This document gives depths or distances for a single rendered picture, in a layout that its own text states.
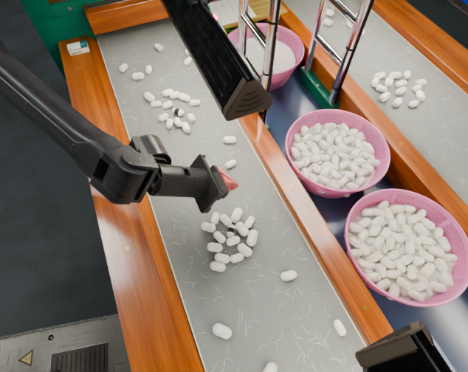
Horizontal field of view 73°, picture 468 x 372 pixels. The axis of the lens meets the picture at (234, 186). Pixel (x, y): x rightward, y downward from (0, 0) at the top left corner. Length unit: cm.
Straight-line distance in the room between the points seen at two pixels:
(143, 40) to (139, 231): 72
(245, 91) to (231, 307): 43
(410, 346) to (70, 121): 53
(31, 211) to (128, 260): 120
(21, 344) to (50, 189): 97
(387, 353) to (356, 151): 62
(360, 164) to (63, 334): 92
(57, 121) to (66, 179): 133
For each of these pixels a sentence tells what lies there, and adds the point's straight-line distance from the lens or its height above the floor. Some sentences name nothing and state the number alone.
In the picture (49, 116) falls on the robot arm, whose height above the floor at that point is 105.
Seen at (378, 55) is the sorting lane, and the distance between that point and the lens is 123.
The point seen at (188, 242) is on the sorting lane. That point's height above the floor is 74.
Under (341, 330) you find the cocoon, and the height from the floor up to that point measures 76.
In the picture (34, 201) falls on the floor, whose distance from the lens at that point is 190.
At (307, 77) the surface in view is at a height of 71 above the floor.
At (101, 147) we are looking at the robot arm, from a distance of 52.
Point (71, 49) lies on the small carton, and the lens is 119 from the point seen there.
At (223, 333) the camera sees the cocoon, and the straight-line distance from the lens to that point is 66.
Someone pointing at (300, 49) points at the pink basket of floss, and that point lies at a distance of 115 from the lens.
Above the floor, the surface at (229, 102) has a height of 107.
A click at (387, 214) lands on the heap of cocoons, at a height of 74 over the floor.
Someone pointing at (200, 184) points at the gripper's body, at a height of 92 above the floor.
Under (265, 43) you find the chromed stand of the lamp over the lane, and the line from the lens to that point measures 77.
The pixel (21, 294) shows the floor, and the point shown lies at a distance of 172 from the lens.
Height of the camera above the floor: 142
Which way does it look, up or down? 59 degrees down
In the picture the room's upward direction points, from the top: straight up
